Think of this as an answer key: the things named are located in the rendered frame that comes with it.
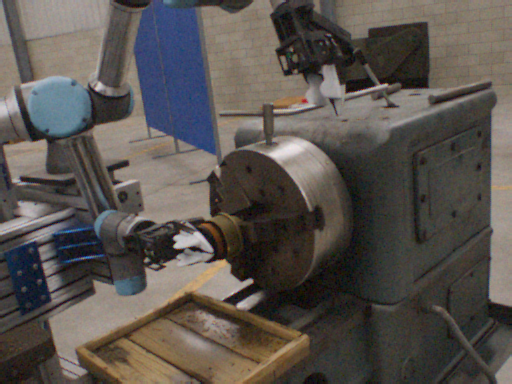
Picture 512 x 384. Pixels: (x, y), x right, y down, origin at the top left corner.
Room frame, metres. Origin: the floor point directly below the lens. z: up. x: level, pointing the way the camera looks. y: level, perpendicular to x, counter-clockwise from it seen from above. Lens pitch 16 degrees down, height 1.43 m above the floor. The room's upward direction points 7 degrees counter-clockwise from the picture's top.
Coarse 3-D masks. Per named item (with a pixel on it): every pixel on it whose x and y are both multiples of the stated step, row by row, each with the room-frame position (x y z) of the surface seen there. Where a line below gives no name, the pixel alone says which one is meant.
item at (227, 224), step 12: (216, 216) 0.98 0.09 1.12; (228, 216) 0.96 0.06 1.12; (204, 228) 0.93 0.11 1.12; (216, 228) 0.94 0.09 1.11; (228, 228) 0.94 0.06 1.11; (216, 240) 0.91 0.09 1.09; (228, 240) 0.93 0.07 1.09; (240, 240) 0.94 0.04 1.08; (216, 252) 0.91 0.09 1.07; (228, 252) 0.93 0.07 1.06
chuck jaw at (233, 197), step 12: (228, 168) 1.08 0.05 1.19; (216, 180) 1.06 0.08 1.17; (228, 180) 1.06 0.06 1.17; (216, 192) 1.03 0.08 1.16; (228, 192) 1.03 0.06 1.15; (240, 192) 1.05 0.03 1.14; (216, 204) 1.03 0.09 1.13; (228, 204) 1.01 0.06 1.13; (240, 204) 1.02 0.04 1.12; (252, 204) 1.04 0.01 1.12
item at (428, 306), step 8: (424, 304) 1.08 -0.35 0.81; (432, 304) 1.08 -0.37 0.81; (424, 312) 1.07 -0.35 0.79; (432, 312) 1.06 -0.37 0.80; (440, 312) 1.05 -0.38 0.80; (448, 320) 1.04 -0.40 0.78; (456, 328) 1.04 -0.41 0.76; (456, 336) 1.04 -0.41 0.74; (464, 344) 1.04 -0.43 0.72; (472, 352) 1.04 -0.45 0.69; (472, 360) 1.05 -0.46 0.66; (480, 360) 1.04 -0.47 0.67; (480, 368) 1.05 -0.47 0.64; (488, 368) 1.05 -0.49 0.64; (488, 376) 1.05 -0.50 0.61
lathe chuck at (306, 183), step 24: (288, 144) 1.05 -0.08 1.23; (216, 168) 1.12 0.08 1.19; (240, 168) 1.06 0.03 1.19; (264, 168) 1.01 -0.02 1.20; (288, 168) 0.97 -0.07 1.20; (312, 168) 0.99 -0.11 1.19; (264, 192) 1.01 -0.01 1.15; (288, 192) 0.96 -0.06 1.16; (312, 192) 0.95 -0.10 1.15; (336, 192) 0.99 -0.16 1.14; (240, 216) 1.07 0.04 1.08; (336, 216) 0.97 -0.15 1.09; (288, 240) 0.97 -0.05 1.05; (312, 240) 0.93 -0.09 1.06; (336, 240) 0.97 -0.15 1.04; (264, 264) 1.03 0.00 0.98; (288, 264) 0.98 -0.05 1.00; (312, 264) 0.93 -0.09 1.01; (288, 288) 0.99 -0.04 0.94
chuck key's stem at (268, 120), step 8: (264, 104) 1.04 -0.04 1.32; (272, 104) 1.04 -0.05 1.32; (264, 112) 1.04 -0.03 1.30; (272, 112) 1.04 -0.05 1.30; (264, 120) 1.04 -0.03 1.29; (272, 120) 1.04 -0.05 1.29; (264, 128) 1.05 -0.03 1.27; (272, 128) 1.04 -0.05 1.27; (272, 136) 1.05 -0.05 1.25; (272, 144) 1.05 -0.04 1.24
